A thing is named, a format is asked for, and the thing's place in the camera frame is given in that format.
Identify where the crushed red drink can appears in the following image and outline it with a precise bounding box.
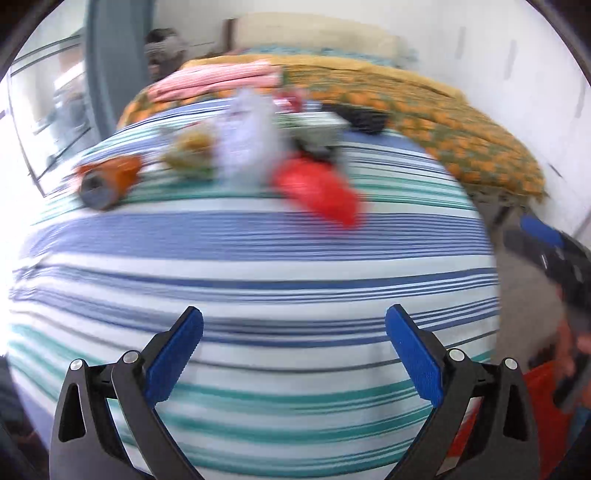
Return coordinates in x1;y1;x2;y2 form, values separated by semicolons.
276;90;308;112

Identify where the beige pillow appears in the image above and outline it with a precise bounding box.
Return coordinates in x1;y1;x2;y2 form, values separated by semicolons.
231;13;402;65

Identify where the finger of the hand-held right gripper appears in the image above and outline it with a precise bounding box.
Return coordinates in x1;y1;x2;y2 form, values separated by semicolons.
502;215;566;278

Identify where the small black object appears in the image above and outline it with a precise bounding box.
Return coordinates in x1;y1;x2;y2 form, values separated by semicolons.
291;136;345;164

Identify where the black textured object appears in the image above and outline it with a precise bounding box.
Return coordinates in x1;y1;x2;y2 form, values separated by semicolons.
330;104;389;134

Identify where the orange patterned blanket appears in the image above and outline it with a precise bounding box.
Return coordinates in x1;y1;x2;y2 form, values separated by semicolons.
115;55;548;201

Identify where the red snack wrapper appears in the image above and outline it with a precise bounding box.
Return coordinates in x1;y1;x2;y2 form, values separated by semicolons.
271;156;368;228

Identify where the blue green striped blanket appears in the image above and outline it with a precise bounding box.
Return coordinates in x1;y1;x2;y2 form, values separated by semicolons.
7;97;502;480

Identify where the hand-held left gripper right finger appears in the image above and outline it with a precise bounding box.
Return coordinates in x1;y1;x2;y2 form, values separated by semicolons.
385;304;542;480

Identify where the grey-green flat packet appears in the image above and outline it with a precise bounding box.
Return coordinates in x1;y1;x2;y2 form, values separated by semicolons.
281;111;349;144

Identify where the white plastic bag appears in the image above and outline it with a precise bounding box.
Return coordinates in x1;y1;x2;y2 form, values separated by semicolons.
215;88;284;185

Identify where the window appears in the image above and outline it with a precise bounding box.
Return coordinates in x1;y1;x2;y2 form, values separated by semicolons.
0;28;98;195

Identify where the orange drink can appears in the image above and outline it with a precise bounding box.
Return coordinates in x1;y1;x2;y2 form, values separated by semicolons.
76;154;144;210

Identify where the pink striped folded cloth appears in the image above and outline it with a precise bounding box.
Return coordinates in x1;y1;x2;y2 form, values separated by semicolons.
148;60;284;102

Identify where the dark grey cloth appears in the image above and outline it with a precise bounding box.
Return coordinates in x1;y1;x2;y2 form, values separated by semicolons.
145;28;190;81

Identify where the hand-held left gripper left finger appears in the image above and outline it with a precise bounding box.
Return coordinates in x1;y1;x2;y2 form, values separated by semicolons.
48;305;206;480

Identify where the person's right hand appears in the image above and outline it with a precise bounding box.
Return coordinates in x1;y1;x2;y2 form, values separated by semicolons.
551;318;583;384

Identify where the grey blue curtain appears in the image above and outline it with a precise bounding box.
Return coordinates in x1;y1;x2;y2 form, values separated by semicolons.
85;0;160;134

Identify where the green yellow crumpled packet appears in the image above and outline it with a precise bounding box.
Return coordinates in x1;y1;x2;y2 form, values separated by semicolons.
161;128;218;180

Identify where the white wardrobe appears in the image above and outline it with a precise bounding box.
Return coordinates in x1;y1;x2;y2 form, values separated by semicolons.
392;0;591;250

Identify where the red plastic basket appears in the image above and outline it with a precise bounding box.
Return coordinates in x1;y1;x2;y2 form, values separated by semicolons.
450;362;578;480

